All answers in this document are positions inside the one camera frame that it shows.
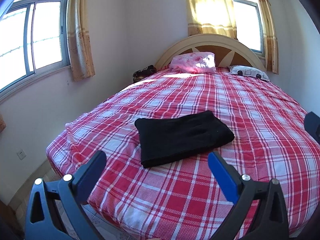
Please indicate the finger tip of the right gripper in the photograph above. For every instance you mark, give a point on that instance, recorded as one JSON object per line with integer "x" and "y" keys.
{"x": 312, "y": 125}

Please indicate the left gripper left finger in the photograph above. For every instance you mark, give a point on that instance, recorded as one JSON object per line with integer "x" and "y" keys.
{"x": 43, "y": 220}

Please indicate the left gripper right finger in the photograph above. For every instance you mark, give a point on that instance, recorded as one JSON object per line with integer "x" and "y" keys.
{"x": 270, "y": 219}

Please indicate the black pants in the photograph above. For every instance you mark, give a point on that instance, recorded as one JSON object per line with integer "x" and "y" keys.
{"x": 165, "y": 141}

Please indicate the yellow curtain right panel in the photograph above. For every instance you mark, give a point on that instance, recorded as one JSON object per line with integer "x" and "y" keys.
{"x": 270, "y": 38}

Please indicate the yellow curtain panel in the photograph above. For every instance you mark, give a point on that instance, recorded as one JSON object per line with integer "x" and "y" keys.
{"x": 211, "y": 17}
{"x": 270, "y": 38}

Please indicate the white black patterned pillow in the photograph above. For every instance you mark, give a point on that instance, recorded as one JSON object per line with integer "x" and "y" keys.
{"x": 248, "y": 72}

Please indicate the cream wooden headboard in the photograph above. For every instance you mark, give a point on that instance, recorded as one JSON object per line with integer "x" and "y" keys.
{"x": 228, "y": 51}

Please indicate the pink floral pillow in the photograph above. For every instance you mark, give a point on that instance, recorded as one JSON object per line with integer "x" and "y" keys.
{"x": 199, "y": 62}

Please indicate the red white plaid bedsheet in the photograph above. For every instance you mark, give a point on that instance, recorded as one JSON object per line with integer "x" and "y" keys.
{"x": 182, "y": 200}

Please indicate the yellow curtain left panel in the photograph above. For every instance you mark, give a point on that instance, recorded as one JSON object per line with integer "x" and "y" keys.
{"x": 211, "y": 17}

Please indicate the side window yellow curtain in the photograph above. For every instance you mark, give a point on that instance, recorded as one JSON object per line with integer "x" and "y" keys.
{"x": 78, "y": 40}

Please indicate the dark bundle beside bed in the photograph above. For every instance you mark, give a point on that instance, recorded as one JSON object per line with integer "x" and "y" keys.
{"x": 143, "y": 73}

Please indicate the white wall socket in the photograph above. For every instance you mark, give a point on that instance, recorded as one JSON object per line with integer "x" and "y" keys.
{"x": 21, "y": 154}

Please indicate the head wall window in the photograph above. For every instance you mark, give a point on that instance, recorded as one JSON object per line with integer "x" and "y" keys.
{"x": 249, "y": 25}

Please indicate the side wall window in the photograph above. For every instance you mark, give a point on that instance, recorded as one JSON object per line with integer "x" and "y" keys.
{"x": 33, "y": 42}

